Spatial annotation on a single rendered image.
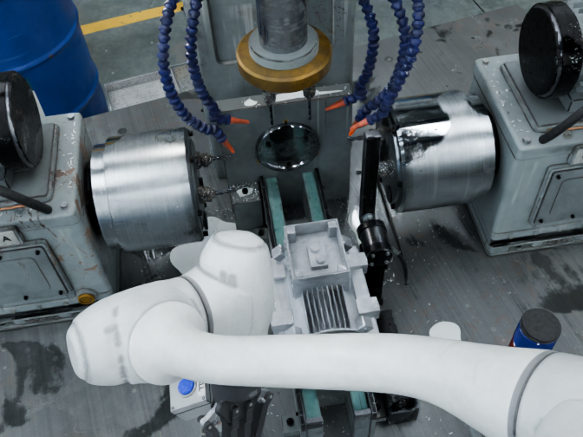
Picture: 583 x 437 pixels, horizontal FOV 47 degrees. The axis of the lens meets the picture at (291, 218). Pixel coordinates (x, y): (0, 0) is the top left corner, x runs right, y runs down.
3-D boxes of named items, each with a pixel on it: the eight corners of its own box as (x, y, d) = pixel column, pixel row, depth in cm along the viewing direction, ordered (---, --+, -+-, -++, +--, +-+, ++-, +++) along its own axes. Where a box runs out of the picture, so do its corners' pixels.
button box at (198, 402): (180, 335, 127) (165, 322, 123) (213, 322, 125) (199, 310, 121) (185, 421, 116) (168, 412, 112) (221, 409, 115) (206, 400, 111)
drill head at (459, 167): (338, 160, 165) (340, 81, 145) (501, 137, 167) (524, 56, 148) (361, 241, 150) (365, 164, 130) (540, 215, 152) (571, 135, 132)
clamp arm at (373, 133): (357, 215, 144) (363, 128, 124) (371, 212, 144) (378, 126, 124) (361, 227, 142) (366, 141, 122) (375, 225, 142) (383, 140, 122)
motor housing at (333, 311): (267, 294, 141) (260, 240, 127) (357, 281, 143) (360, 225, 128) (280, 382, 129) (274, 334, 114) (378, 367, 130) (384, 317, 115)
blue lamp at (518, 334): (507, 327, 107) (514, 313, 103) (544, 322, 107) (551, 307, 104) (520, 361, 103) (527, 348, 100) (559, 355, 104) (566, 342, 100)
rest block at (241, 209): (234, 213, 171) (229, 182, 161) (261, 210, 171) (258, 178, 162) (237, 232, 167) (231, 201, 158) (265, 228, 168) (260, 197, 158)
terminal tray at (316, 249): (284, 249, 130) (281, 225, 124) (338, 240, 130) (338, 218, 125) (292, 302, 122) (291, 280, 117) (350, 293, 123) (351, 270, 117)
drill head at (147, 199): (65, 198, 161) (29, 122, 141) (217, 177, 163) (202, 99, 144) (58, 286, 146) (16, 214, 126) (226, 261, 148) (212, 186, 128)
